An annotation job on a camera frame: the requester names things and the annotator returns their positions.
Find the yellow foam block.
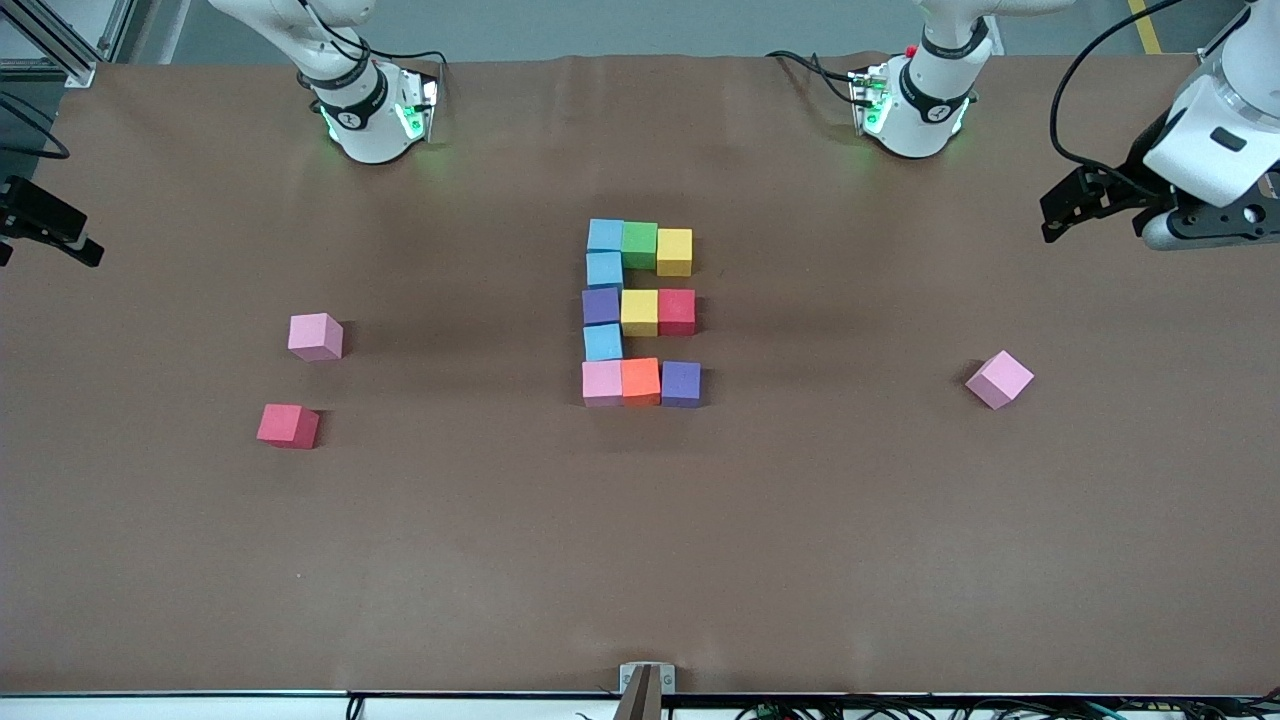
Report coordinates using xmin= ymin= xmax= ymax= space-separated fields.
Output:
xmin=656 ymin=228 xmax=695 ymax=278
xmin=621 ymin=290 xmax=660 ymax=338

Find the red foam block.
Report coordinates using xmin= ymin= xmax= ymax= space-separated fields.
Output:
xmin=658 ymin=289 xmax=697 ymax=337
xmin=256 ymin=403 xmax=320 ymax=449

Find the green foam block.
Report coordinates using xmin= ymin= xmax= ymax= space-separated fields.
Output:
xmin=621 ymin=221 xmax=661 ymax=271

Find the orange foam block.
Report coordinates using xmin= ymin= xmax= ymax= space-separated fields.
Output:
xmin=620 ymin=357 xmax=663 ymax=407

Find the pink foam block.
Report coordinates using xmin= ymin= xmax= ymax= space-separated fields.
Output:
xmin=965 ymin=350 xmax=1036 ymax=411
xmin=582 ymin=360 xmax=624 ymax=408
xmin=288 ymin=312 xmax=344 ymax=362

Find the brown table cover sheet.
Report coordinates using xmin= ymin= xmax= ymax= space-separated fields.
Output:
xmin=0 ymin=52 xmax=1280 ymax=696

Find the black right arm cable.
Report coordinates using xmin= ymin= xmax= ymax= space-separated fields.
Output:
xmin=0 ymin=95 xmax=71 ymax=161

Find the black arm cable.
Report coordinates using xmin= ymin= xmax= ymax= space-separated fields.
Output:
xmin=1048 ymin=0 xmax=1186 ymax=191
xmin=0 ymin=95 xmax=71 ymax=161

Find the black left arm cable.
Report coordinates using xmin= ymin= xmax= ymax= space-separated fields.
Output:
xmin=1048 ymin=0 xmax=1186 ymax=191

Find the aluminium frame profile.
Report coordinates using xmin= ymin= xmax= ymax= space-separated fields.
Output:
xmin=97 ymin=0 xmax=137 ymax=63
xmin=0 ymin=0 xmax=98 ymax=89

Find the black left base cable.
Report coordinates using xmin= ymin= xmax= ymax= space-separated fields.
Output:
xmin=765 ymin=48 xmax=863 ymax=106

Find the black base cable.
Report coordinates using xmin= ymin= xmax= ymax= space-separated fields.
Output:
xmin=300 ymin=0 xmax=451 ymax=71
xmin=765 ymin=48 xmax=863 ymax=106

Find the black right base cable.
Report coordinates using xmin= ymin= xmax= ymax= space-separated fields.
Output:
xmin=300 ymin=0 xmax=451 ymax=71

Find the grey metal bracket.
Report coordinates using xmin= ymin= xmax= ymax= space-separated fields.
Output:
xmin=617 ymin=662 xmax=677 ymax=720

